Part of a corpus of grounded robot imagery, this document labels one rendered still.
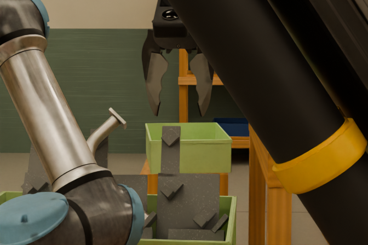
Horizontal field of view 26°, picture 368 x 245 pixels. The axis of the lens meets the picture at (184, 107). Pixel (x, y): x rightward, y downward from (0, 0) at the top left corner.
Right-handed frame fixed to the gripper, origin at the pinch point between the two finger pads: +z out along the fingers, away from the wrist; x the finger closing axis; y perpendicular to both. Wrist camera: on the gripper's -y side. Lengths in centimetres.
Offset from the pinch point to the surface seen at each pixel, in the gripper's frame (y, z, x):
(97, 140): 75, 17, 24
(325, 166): -78, -7, -11
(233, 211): 71, 33, -8
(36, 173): 79, 26, 40
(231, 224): 59, 33, -8
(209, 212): 70, 34, -3
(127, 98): 671, 74, 93
